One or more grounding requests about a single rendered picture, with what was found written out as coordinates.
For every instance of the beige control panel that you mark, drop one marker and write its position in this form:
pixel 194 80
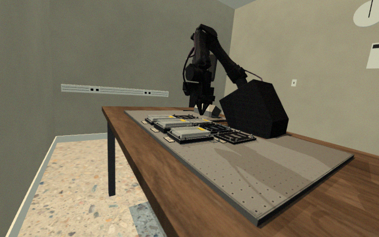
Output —
pixel 212 111

